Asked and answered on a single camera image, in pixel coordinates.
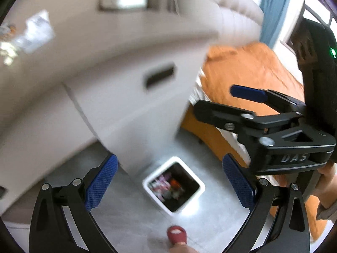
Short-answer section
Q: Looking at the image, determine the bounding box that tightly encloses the white square trash bin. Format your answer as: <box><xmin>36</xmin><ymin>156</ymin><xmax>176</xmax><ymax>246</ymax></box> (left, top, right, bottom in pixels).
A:
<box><xmin>142</xmin><ymin>156</ymin><xmax>206</xmax><ymax>214</ymax></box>

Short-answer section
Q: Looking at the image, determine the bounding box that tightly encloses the wooden desk shelf unit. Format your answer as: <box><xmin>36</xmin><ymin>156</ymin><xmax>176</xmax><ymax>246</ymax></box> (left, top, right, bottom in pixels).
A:
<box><xmin>0</xmin><ymin>0</ymin><xmax>221</xmax><ymax>223</ymax></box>

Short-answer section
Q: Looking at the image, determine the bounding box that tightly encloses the black drawer handle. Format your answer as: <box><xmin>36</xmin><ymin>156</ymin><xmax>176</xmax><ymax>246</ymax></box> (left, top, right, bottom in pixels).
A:
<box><xmin>143</xmin><ymin>63</ymin><xmax>176</xmax><ymax>92</ymax></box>

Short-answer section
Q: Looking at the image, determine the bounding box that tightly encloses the red slipper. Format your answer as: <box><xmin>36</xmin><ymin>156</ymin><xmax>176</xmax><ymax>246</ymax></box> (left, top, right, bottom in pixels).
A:
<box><xmin>167</xmin><ymin>225</ymin><xmax>186</xmax><ymax>245</ymax></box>

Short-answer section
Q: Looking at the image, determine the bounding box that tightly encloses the blue curtain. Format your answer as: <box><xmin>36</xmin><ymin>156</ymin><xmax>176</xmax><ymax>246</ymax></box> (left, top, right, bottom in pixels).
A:
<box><xmin>259</xmin><ymin>0</ymin><xmax>294</xmax><ymax>50</ymax></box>

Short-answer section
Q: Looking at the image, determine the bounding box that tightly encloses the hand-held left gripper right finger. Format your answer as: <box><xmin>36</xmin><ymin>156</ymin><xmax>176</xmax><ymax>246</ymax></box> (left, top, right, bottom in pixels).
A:
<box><xmin>222</xmin><ymin>153</ymin><xmax>311</xmax><ymax>253</ymax></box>

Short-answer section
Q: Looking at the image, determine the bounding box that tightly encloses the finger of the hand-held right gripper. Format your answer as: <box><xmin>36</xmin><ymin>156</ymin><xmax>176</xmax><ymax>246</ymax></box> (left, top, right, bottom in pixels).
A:
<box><xmin>230</xmin><ymin>84</ymin><xmax>306</xmax><ymax>113</ymax></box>
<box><xmin>193</xmin><ymin>99</ymin><xmax>304</xmax><ymax>148</ymax></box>

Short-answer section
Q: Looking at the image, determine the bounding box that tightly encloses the person's right hand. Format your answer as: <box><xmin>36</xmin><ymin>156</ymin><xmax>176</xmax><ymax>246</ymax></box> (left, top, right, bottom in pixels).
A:
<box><xmin>314</xmin><ymin>161</ymin><xmax>337</xmax><ymax>209</ymax></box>

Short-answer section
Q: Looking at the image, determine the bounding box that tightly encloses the beige padded headboard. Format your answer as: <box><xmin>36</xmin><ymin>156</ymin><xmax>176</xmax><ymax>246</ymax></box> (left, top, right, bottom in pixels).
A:
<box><xmin>172</xmin><ymin>0</ymin><xmax>264</xmax><ymax>46</ymax></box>

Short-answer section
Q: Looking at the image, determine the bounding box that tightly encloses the person's foot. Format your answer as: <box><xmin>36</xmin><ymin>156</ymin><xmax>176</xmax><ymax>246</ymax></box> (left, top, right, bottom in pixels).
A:
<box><xmin>168</xmin><ymin>243</ymin><xmax>196</xmax><ymax>253</ymax></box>

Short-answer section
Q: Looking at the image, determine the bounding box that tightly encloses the window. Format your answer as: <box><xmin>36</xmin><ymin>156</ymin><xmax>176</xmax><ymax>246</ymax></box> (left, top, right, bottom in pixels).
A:
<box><xmin>302</xmin><ymin>0</ymin><xmax>337</xmax><ymax>30</ymax></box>

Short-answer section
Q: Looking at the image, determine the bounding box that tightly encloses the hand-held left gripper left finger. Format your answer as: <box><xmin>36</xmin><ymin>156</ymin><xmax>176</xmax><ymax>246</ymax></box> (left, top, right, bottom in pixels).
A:
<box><xmin>28</xmin><ymin>153</ymin><xmax>119</xmax><ymax>253</ymax></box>

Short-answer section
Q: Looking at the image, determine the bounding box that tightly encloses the white crumpled tissue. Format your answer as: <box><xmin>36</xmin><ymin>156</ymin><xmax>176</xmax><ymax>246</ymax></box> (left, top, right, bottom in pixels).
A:
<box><xmin>15</xmin><ymin>10</ymin><xmax>56</xmax><ymax>55</ymax></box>

